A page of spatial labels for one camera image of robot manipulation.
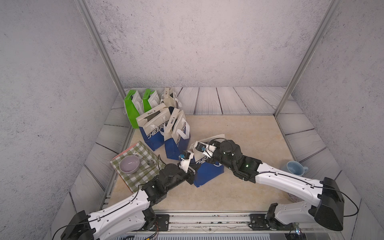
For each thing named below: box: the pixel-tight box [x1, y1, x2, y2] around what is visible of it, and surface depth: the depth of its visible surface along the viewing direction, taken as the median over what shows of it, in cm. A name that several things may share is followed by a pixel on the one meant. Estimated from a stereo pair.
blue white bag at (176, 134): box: [163, 107, 191, 161], surface depth 86 cm
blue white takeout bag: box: [135, 102, 171, 152], surface depth 90 cm
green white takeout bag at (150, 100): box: [142, 88, 161, 113], surface depth 98 cm
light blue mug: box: [280, 160, 309, 176], surface depth 88 cm
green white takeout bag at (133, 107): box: [123, 89, 144, 129], surface depth 101 cm
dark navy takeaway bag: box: [161, 87, 182, 109], surface depth 100 cm
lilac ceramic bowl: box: [119, 155, 140, 174], surface depth 91 cm
